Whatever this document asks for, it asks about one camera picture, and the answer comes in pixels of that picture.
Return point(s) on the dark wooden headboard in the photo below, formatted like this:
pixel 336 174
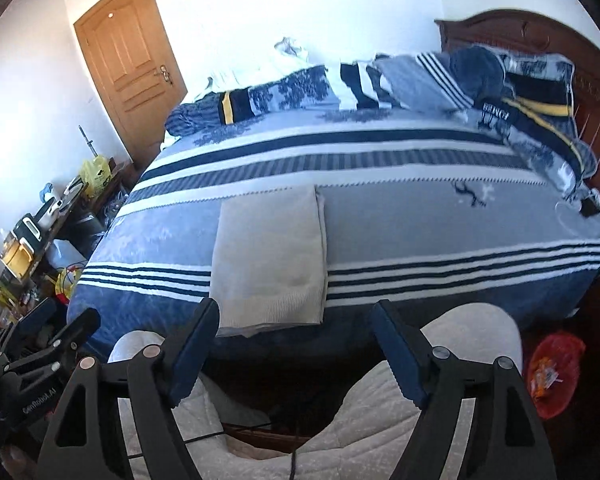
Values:
pixel 505 27

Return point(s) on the dark blue cloth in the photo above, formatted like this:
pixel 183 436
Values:
pixel 480 70

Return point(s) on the blue striped bed sheet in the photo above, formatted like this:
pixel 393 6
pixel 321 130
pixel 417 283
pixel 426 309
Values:
pixel 405 220

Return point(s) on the blue yellow-striped pillow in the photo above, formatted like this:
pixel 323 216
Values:
pixel 535 110

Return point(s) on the white quilted blanket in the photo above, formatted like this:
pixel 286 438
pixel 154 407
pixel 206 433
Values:
pixel 380 435

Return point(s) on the black upright rod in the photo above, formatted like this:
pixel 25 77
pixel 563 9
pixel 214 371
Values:
pixel 86 142

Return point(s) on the translucent water jug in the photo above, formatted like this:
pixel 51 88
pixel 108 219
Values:
pixel 62 255

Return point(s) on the dark wooden side table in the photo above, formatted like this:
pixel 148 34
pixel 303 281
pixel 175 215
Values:
pixel 87 220

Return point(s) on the cream knit sweater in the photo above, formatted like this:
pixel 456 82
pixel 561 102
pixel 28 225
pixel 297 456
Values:
pixel 270 250

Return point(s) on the grey striped pillow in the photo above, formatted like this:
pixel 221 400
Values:
pixel 410 80

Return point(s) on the yellow plastic bag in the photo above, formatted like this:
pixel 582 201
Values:
pixel 95 175

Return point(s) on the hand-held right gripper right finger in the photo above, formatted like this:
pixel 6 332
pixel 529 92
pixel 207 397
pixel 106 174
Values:
pixel 400 355

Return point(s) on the red plastic bag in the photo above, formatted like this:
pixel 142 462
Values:
pixel 560 355

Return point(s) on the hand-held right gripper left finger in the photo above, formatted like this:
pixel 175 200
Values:
pixel 192 355

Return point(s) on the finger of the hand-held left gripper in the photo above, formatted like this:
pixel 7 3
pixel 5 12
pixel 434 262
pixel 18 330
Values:
pixel 35 317
pixel 77 332

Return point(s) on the brown wooden door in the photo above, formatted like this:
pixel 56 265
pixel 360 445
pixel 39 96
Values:
pixel 125 50

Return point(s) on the yellow and red bag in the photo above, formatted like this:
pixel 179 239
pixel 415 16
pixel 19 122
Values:
pixel 67 285

